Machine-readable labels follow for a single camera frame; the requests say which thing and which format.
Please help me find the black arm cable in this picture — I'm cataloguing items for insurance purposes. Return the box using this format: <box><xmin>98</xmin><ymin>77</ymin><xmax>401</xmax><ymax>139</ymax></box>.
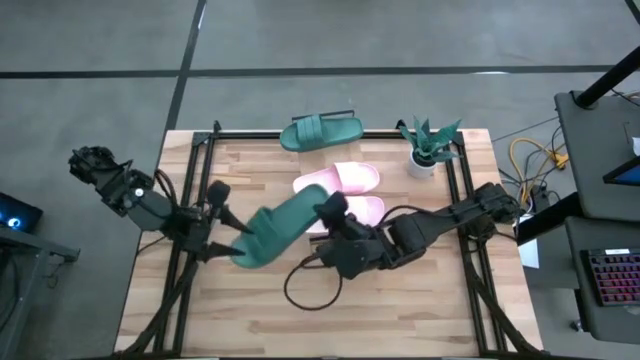
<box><xmin>283</xmin><ymin>252</ymin><xmax>345</xmax><ymax>312</ymax></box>
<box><xmin>152</xmin><ymin>168</ymin><xmax>180</xmax><ymax>207</ymax></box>

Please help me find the dark tablet with blue screen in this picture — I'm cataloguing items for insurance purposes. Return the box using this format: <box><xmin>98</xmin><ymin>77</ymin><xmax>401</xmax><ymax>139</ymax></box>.
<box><xmin>602</xmin><ymin>155</ymin><xmax>640</xmax><ymax>187</ymax></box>

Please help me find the yellow cable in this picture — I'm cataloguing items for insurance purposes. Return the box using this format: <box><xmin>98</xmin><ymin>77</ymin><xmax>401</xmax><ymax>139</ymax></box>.
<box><xmin>508</xmin><ymin>137</ymin><xmax>570</xmax><ymax>206</ymax></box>

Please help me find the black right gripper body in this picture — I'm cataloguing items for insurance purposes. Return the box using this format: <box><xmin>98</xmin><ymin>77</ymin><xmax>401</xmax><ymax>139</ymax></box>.
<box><xmin>324</xmin><ymin>212</ymin><xmax>376</xmax><ymax>254</ymax></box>

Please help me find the thin black floor cable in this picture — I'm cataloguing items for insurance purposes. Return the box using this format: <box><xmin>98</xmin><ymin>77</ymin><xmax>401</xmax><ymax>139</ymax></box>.
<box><xmin>492</xmin><ymin>115</ymin><xmax>559</xmax><ymax>144</ymax></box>

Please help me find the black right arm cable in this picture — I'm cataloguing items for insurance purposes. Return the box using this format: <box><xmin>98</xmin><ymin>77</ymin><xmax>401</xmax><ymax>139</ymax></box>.
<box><xmin>283</xmin><ymin>252</ymin><xmax>345</xmax><ymax>312</ymax></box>

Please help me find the grey desk with pole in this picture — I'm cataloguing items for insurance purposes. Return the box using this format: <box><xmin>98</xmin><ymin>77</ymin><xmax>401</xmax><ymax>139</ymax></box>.
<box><xmin>553</xmin><ymin>89</ymin><xmax>640</xmax><ymax>224</ymax></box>

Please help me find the black stand pole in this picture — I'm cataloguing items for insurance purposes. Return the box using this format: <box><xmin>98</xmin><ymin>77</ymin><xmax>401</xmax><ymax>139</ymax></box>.
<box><xmin>573</xmin><ymin>45</ymin><xmax>640</xmax><ymax>110</ymax></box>

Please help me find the pink rubber slide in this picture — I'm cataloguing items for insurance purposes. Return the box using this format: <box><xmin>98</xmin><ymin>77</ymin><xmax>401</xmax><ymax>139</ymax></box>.
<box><xmin>292</xmin><ymin>161</ymin><xmax>381</xmax><ymax>197</ymax></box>
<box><xmin>305</xmin><ymin>194</ymin><xmax>387</xmax><ymax>235</ymax></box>

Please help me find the green rubber slide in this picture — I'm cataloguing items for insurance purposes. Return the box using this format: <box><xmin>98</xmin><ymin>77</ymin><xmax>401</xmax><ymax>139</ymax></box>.
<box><xmin>279</xmin><ymin>114</ymin><xmax>365</xmax><ymax>153</ymax></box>
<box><xmin>230</xmin><ymin>183</ymin><xmax>332</xmax><ymax>270</ymax></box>

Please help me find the black backlit keyboard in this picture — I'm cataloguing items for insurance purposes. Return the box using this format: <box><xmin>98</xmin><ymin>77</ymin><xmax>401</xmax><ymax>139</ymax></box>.
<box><xmin>582</xmin><ymin>248</ymin><xmax>640</xmax><ymax>307</ymax></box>

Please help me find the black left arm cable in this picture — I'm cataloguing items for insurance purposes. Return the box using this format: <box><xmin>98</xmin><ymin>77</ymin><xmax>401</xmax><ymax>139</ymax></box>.
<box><xmin>152</xmin><ymin>168</ymin><xmax>180</xmax><ymax>207</ymax></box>

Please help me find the black device with blue light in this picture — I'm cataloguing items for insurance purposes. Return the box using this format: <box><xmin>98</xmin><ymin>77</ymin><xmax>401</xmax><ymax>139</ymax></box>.
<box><xmin>0</xmin><ymin>192</ymin><xmax>44</xmax><ymax>235</ymax></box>

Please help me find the green plant in white pot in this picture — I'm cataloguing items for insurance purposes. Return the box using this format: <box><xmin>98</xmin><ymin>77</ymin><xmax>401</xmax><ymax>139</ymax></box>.
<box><xmin>398</xmin><ymin>115</ymin><xmax>462</xmax><ymax>180</ymax></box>

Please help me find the grey metal cart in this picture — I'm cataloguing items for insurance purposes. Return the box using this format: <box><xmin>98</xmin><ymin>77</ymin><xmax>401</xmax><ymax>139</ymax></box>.
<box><xmin>0</xmin><ymin>227</ymin><xmax>81</xmax><ymax>360</ymax></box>

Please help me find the black aluminium table frame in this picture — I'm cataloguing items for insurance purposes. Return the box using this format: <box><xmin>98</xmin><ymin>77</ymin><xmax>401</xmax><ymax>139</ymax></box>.
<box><xmin>114</xmin><ymin>119</ymin><xmax>546</xmax><ymax>360</ymax></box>

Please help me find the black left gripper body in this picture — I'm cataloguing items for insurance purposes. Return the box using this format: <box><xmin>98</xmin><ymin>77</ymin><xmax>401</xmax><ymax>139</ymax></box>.
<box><xmin>195</xmin><ymin>180</ymin><xmax>233</xmax><ymax>262</ymax></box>

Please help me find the grey desk with keyboard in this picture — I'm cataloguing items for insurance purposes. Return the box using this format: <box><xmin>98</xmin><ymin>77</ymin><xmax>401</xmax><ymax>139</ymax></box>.
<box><xmin>564</xmin><ymin>217</ymin><xmax>640</xmax><ymax>346</ymax></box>

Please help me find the white paper sheet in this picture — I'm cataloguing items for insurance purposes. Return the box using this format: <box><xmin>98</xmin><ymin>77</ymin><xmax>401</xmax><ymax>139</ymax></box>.
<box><xmin>518</xmin><ymin>238</ymin><xmax>540</xmax><ymax>270</ymax></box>

